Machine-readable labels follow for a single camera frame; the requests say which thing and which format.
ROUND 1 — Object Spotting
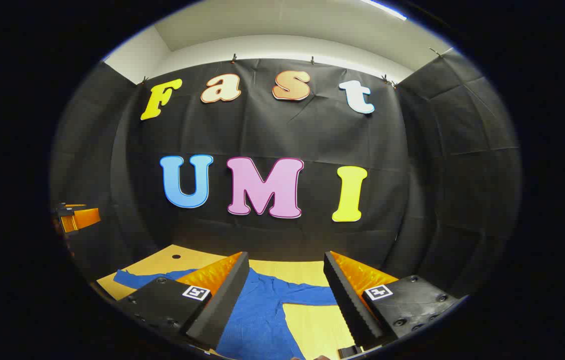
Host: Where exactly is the blue button shirt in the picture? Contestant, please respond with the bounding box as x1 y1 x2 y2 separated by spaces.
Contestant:
113 267 339 360

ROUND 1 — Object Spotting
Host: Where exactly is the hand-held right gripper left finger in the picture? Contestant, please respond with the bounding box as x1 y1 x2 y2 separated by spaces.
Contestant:
115 251 251 351

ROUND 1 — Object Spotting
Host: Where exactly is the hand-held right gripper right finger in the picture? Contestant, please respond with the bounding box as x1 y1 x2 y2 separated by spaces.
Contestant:
323 251 459 360

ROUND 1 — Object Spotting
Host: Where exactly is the row of metal cloth clips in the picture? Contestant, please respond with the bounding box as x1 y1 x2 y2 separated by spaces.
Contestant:
140 47 443 90

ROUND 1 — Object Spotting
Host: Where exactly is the black backdrop cloth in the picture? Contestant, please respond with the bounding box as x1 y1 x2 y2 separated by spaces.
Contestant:
50 50 522 301

